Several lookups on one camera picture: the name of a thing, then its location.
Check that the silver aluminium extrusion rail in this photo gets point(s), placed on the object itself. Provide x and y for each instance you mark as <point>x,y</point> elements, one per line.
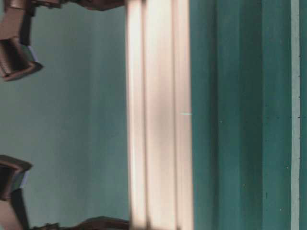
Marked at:
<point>159,114</point>

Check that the grey gripper lower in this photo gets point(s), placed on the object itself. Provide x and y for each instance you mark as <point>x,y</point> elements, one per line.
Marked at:
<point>13,174</point>

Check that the dark gripper finger gripping rail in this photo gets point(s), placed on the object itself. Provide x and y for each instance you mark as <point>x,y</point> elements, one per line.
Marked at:
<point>97,223</point>
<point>97,5</point>

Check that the grey gripper upper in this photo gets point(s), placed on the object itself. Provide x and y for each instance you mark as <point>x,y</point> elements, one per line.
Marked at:
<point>17,59</point>

